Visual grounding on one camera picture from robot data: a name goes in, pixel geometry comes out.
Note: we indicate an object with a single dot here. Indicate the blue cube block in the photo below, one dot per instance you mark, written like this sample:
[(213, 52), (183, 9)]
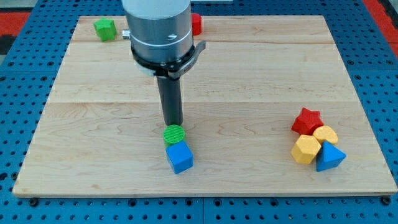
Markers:
[(179, 157)]

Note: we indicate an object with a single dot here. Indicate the red circle block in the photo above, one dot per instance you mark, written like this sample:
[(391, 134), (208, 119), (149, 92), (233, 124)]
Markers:
[(196, 24)]

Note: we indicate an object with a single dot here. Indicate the blue triangle block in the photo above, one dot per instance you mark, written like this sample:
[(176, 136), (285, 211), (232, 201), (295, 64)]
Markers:
[(329, 157)]

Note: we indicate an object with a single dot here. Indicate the wooden board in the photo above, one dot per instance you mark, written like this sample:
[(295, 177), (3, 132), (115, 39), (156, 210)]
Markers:
[(100, 133)]

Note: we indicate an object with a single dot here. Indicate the green circle block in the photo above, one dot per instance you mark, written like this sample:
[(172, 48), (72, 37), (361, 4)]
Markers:
[(173, 134)]

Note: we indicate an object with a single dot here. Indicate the red star block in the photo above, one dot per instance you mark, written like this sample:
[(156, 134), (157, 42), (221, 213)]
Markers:
[(307, 122)]

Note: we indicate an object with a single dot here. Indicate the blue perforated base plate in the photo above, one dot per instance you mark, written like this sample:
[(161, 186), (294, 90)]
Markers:
[(31, 65)]

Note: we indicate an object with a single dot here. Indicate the yellow heart block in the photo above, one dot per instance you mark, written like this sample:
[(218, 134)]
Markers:
[(325, 133)]

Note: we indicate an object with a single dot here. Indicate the yellow hexagon block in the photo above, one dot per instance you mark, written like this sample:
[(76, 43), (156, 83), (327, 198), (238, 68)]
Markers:
[(305, 149)]

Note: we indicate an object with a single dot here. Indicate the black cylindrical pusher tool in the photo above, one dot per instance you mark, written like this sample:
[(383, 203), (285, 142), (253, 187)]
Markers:
[(171, 100)]

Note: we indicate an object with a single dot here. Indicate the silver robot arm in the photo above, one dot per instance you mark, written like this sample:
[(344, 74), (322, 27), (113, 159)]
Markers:
[(161, 36)]

